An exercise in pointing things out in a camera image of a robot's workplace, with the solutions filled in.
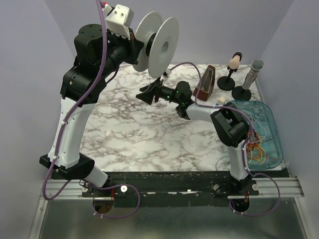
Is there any white perforated cable spool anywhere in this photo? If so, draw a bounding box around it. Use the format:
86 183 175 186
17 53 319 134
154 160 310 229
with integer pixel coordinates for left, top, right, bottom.
133 11 179 79

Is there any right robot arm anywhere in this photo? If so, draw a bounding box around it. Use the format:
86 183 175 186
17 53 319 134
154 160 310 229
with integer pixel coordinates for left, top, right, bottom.
136 78 253 195

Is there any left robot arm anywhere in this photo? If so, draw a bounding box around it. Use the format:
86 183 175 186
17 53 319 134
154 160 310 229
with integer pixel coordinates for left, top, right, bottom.
39 23 161 187

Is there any brown wooden metronome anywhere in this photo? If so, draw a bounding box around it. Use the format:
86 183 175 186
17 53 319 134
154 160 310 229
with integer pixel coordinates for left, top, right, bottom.
193 65 216 102

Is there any blue and white small box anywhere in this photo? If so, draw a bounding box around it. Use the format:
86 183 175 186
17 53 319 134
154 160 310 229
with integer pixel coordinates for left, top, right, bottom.
216 97 227 106

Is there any pink microphone on stand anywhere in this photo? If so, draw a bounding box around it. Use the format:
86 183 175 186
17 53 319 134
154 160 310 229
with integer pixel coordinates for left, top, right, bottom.
217 51 243 91

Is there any silver microphone on stand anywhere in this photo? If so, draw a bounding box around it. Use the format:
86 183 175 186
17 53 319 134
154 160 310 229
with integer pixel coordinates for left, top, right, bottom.
232 59 264 101

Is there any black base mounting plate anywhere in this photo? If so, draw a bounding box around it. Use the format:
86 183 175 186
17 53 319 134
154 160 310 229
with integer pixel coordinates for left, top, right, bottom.
81 171 260 208

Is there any teal transparent plastic basin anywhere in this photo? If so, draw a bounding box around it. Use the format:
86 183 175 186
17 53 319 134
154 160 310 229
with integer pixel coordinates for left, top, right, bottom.
231 100 283 171

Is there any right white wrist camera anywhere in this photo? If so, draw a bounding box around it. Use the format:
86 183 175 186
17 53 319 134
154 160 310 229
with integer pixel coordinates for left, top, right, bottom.
162 69 171 79

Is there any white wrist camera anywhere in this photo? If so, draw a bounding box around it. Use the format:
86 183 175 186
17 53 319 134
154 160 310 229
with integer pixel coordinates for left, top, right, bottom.
162 69 171 79
102 3 134 40

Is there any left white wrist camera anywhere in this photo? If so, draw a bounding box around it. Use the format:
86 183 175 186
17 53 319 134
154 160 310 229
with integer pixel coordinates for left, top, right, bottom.
102 3 134 40

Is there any thin blue wire on table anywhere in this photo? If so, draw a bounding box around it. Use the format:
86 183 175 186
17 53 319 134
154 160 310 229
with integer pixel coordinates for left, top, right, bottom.
215 155 234 172

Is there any bundle of coloured wires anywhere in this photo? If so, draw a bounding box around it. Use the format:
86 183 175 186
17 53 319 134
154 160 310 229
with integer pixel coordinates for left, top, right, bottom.
245 112 277 167

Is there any aluminium rail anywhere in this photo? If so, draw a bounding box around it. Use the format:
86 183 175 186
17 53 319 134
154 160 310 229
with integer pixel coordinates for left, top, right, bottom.
57 177 305 200

